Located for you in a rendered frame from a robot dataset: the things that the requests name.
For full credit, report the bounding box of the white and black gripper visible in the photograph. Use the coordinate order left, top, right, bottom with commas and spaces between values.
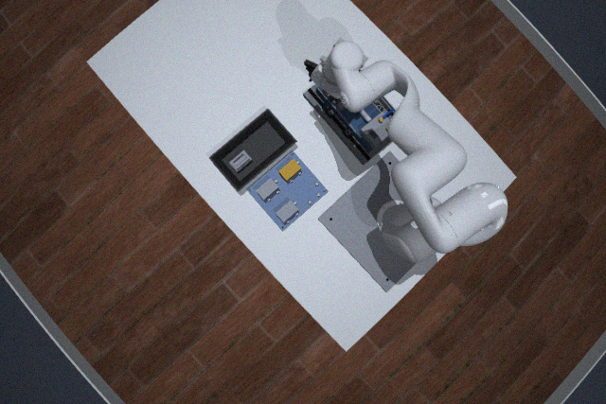
304, 60, 341, 102

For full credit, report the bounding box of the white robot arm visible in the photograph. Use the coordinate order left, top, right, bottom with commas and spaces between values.
320, 38, 508, 263

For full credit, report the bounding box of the small yellow block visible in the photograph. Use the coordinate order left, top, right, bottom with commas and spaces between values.
278, 159, 301, 182

